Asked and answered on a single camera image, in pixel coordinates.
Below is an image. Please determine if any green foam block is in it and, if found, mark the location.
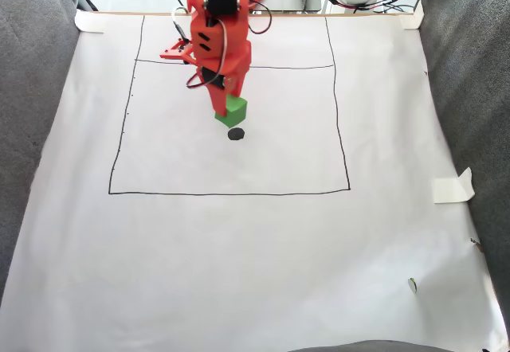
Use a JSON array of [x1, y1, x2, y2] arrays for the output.
[[214, 96, 249, 128]]

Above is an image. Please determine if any white paper sheet with lines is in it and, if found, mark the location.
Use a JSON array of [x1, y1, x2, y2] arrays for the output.
[[0, 11, 510, 352]]

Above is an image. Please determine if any gray fabric cushion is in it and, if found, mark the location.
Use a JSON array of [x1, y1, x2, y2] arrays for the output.
[[417, 0, 510, 329], [0, 0, 83, 301]]

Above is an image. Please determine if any white tape piece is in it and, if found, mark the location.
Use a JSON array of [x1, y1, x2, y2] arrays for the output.
[[431, 166, 477, 205]]

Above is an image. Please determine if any red and black motor cable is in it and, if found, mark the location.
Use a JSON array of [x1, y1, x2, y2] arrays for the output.
[[185, 69, 214, 90]]

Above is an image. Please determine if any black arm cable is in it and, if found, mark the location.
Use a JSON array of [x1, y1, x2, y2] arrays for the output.
[[247, 0, 273, 35]]

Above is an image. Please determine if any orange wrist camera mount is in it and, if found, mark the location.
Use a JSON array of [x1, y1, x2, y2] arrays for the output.
[[159, 38, 196, 66]]

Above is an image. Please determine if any white camera cable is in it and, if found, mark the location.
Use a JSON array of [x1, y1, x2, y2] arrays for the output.
[[171, 6, 190, 43]]

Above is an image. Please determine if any red wire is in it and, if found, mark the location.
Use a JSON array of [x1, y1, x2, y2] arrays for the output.
[[320, 0, 414, 11]]

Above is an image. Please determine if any black wire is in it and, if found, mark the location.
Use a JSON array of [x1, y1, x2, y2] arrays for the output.
[[357, 2, 418, 14]]

